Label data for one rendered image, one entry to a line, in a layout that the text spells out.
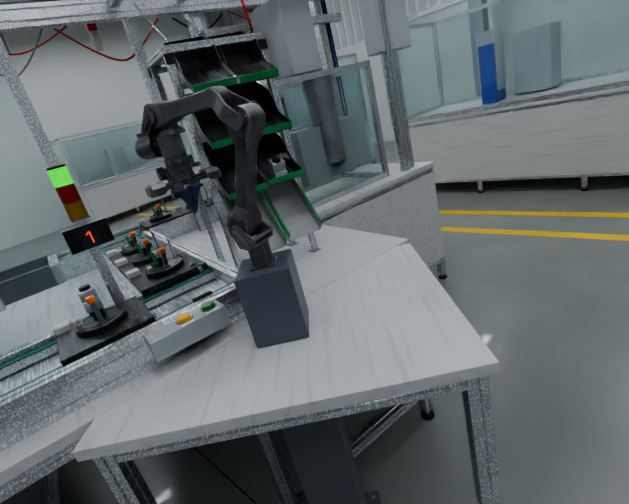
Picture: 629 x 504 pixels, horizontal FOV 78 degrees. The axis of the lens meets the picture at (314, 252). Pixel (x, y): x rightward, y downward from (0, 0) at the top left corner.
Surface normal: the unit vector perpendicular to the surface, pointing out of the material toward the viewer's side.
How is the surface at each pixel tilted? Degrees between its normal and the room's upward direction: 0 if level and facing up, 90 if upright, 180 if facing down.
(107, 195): 90
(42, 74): 90
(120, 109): 90
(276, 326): 90
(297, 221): 45
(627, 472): 0
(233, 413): 0
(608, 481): 0
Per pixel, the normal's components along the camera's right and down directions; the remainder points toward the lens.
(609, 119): -0.67, 0.41
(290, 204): 0.14, -0.48
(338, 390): -0.24, -0.91
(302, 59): 0.58, 0.15
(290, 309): 0.02, 0.36
